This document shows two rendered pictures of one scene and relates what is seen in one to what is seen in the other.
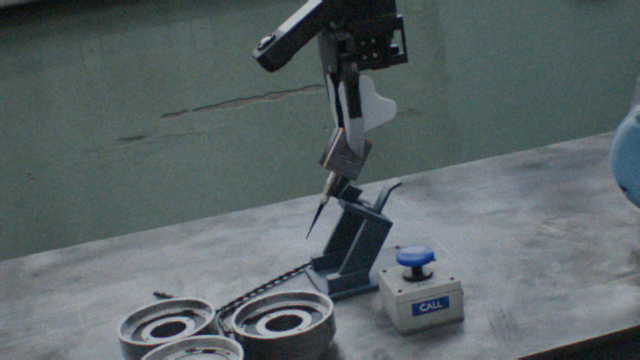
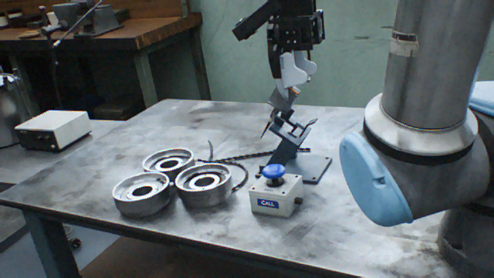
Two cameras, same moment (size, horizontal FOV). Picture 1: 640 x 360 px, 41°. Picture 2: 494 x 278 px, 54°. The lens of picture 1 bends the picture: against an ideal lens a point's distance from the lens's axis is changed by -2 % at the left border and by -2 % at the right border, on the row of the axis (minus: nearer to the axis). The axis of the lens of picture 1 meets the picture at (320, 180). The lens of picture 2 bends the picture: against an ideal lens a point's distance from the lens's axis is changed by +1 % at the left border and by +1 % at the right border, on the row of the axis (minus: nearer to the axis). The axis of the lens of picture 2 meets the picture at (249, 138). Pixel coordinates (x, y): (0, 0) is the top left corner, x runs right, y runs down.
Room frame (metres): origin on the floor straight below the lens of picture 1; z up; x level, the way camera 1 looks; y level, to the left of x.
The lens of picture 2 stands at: (0.27, -0.54, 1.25)
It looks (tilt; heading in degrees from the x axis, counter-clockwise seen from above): 23 degrees down; 41
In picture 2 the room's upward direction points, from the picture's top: 9 degrees counter-clockwise
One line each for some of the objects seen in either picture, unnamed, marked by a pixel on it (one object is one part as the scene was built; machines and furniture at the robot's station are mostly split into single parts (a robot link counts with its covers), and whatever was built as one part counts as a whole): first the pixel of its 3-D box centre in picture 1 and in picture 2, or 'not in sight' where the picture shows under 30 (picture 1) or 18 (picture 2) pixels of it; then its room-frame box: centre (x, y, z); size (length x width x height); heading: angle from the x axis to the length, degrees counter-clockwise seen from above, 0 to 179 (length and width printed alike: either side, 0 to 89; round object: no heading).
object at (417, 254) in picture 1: (417, 270); (275, 180); (0.84, -0.09, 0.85); 0.04 x 0.04 x 0.05
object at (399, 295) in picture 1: (424, 291); (279, 193); (0.84, -0.09, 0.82); 0.08 x 0.07 x 0.05; 100
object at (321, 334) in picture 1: (285, 330); (204, 185); (0.81, 0.06, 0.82); 0.10 x 0.10 x 0.04
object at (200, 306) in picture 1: (170, 336); (170, 167); (0.83, 0.18, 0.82); 0.10 x 0.10 x 0.04
